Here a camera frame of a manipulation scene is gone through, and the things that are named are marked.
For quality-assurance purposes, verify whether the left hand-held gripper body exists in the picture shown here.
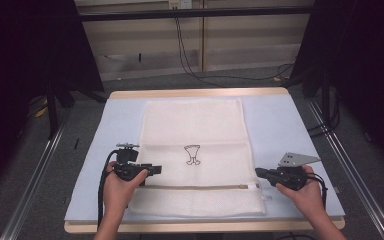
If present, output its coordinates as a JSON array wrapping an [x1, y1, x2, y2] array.
[[114, 142, 153, 183]]

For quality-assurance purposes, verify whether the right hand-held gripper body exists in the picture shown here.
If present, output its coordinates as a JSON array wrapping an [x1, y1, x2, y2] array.
[[263, 152, 322, 192]]

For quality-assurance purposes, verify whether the white towel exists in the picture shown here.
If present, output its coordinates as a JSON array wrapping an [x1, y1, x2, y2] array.
[[128, 97, 268, 218]]

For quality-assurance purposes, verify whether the person's right hand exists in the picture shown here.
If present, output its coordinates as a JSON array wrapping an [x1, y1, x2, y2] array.
[[275, 165, 326, 218]]

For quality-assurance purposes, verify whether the person's left hand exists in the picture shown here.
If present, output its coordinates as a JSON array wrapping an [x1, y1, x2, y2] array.
[[103, 161, 150, 218]]

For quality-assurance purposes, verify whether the light blue table mat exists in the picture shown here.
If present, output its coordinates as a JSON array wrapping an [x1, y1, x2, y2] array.
[[64, 93, 346, 223]]

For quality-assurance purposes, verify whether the black stand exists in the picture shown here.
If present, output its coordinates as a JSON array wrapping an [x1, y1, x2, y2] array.
[[44, 78, 108, 140], [281, 66, 341, 134]]

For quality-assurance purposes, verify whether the black curtain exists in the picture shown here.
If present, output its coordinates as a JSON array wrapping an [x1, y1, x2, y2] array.
[[292, 0, 384, 176], [0, 0, 105, 200]]

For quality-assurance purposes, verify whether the black horizontal bar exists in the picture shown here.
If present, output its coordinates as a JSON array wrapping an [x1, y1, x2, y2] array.
[[79, 5, 315, 23]]

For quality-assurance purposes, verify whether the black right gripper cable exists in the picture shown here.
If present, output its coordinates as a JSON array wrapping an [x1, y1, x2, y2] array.
[[308, 171, 329, 210]]

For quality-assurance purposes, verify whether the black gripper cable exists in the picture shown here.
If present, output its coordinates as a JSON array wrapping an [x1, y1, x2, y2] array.
[[97, 149, 120, 230], [308, 171, 329, 210]]

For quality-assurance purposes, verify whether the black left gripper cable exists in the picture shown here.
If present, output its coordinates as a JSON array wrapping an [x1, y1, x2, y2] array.
[[97, 149, 120, 230]]

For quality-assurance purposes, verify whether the short black floor cable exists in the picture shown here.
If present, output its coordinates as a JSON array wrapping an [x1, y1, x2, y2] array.
[[307, 122, 333, 139]]

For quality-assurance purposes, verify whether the metal floor rail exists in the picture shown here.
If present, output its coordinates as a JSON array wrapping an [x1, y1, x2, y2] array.
[[0, 121, 68, 240], [307, 99, 384, 240]]

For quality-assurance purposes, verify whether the long black floor cable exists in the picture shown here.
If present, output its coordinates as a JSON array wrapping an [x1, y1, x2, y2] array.
[[174, 15, 296, 89]]

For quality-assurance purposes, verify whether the white wall socket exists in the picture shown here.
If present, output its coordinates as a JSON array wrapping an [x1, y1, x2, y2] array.
[[168, 0, 194, 10]]

